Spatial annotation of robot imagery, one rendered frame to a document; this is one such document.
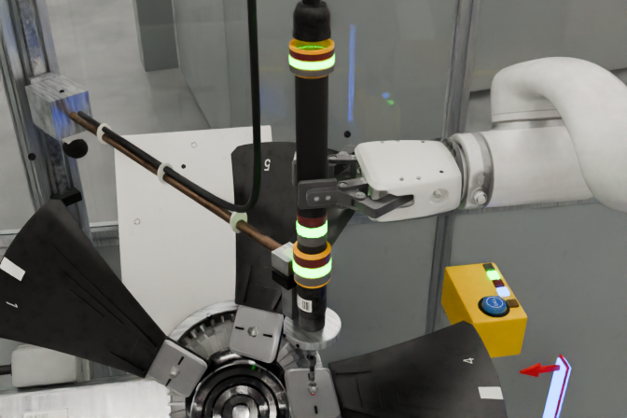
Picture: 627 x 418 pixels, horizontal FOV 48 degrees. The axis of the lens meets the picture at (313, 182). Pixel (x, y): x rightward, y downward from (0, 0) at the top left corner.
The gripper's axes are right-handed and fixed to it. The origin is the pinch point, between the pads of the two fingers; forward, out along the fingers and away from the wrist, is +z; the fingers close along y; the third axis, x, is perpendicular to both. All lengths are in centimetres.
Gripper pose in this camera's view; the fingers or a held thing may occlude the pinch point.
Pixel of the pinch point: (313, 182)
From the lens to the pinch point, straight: 75.7
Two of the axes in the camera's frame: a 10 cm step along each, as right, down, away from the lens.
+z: -9.9, 0.8, -1.4
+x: 0.1, -8.6, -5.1
